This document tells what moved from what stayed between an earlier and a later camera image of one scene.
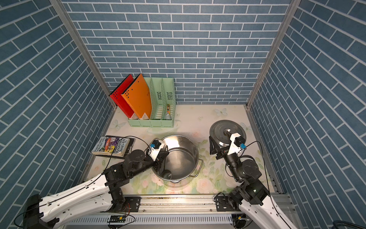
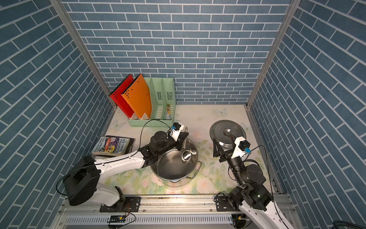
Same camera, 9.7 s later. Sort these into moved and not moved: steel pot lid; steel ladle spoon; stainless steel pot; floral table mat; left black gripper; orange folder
Moved: steel ladle spoon; left black gripper
Not moved: orange folder; steel pot lid; floral table mat; stainless steel pot
